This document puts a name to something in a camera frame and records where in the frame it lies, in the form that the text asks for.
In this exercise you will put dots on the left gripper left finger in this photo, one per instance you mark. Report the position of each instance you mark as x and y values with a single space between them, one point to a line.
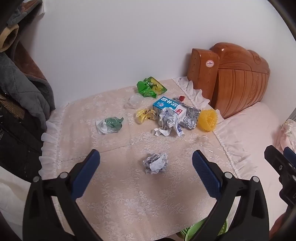
40 219

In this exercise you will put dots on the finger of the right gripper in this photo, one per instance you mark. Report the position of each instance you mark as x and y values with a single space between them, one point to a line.
290 155
278 161

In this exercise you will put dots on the pink lace table cover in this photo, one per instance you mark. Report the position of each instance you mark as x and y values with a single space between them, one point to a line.
122 202

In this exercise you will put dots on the green yellow drink pouch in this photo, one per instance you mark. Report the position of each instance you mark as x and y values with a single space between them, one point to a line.
150 87

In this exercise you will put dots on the grey quilted jacket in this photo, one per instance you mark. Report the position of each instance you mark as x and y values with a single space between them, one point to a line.
33 94

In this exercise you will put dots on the small paper ball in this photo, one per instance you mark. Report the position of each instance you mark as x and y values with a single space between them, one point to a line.
156 163

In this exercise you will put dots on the large printed paper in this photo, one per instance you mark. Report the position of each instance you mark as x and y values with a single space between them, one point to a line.
168 120

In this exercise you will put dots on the blue white milk carton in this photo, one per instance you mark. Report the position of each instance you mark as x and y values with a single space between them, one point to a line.
164 102

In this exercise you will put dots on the folded pink blanket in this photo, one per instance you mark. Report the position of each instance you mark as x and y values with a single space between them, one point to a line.
286 136

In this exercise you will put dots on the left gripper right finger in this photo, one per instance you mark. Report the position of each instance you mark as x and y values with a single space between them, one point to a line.
250 222

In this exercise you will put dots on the yellow snack wrapper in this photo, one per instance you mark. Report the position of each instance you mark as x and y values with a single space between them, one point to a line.
145 114

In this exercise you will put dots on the pink bed sheet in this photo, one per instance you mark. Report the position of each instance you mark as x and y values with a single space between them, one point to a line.
244 138

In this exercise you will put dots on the yellow spiky ball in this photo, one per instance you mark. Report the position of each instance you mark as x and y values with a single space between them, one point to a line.
207 120

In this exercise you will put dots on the wooden headboard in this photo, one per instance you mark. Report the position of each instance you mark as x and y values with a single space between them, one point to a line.
231 77

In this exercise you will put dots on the clear plastic bottle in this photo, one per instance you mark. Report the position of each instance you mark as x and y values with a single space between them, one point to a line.
204 144

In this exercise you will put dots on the silver foil wrapper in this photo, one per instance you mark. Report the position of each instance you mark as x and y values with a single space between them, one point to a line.
191 118

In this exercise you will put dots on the clear plastic cup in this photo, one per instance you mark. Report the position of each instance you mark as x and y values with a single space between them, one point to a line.
135 101

